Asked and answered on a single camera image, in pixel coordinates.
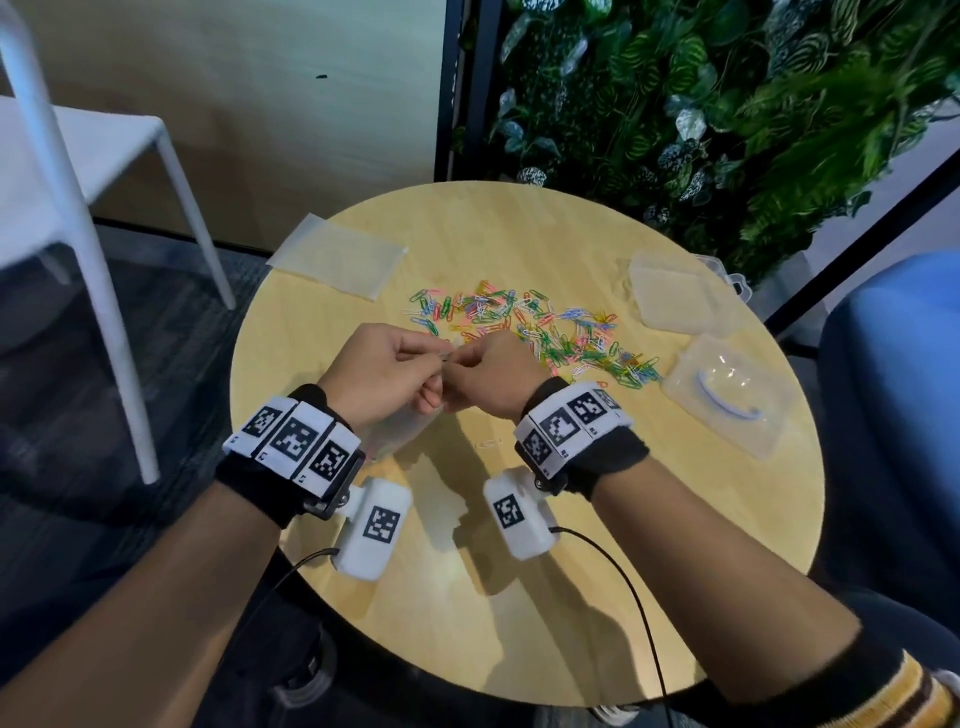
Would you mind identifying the person's left hand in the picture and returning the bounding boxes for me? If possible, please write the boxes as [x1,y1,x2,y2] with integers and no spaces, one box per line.
[316,322,456,433]

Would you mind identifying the person's right hand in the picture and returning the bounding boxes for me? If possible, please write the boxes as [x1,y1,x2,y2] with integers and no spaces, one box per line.
[442,329,553,423]

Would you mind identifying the pile of coloured paper clips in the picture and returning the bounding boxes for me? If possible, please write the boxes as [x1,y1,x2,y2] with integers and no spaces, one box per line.
[407,279,665,391]

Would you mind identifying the stack of plastic bags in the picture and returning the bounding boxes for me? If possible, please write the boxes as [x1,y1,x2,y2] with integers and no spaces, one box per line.
[266,213,409,303]

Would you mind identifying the person's right forearm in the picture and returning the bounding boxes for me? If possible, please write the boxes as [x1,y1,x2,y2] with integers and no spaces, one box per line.
[592,457,864,706]

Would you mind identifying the person's left forearm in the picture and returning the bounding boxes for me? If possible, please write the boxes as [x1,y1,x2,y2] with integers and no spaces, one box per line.
[0,479,283,728]

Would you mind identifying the round wooden table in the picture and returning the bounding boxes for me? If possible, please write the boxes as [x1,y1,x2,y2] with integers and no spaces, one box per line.
[228,179,826,709]

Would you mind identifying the person's left shoe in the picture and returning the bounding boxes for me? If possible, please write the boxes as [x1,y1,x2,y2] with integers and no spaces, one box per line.
[269,629,339,710]

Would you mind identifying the person's dark trousers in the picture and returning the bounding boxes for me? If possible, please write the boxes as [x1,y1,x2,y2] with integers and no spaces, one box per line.
[0,547,960,728]

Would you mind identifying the person's right shirt sleeve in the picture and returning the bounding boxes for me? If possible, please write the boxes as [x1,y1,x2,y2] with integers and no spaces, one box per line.
[764,637,960,728]

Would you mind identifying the black right wristband with markers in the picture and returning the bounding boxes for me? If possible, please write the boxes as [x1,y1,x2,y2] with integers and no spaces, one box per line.
[513,376,652,502]

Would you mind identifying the black wristband with markers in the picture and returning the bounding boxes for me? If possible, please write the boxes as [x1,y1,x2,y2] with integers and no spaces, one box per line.
[215,383,367,530]
[513,376,652,502]

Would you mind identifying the black left wristband with markers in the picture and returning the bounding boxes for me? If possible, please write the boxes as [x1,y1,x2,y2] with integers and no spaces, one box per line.
[215,383,367,530]

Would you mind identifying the clear plastic box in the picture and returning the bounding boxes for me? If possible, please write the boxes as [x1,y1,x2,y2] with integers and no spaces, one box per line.
[626,251,751,339]

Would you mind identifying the clear plastic lid blue band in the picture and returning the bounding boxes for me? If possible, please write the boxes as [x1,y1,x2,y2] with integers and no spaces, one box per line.
[659,333,796,460]

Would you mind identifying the white chair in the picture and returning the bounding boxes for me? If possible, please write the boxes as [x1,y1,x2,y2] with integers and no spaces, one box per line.
[0,7,238,487]

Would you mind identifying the blue armchair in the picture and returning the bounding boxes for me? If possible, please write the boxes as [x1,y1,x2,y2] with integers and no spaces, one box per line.
[813,251,960,616]

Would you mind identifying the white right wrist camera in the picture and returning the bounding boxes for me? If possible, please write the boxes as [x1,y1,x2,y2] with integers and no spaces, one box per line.
[482,468,560,562]

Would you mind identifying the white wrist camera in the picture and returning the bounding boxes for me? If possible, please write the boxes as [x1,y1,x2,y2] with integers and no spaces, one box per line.
[482,468,560,562]
[331,477,414,583]

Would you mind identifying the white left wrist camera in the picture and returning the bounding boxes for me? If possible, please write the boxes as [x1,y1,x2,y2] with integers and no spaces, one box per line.
[331,477,414,583]

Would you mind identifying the black left camera cable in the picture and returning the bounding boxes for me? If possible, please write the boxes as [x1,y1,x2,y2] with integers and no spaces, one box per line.
[247,547,340,624]

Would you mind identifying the black camera cable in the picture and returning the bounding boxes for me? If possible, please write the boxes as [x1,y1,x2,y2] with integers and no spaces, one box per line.
[549,526,676,728]
[247,547,340,624]

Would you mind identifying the black right camera cable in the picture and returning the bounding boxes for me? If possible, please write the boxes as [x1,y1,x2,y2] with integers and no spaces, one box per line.
[549,526,676,728]

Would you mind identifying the green plant wall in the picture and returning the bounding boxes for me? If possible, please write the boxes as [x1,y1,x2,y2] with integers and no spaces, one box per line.
[487,0,960,286]

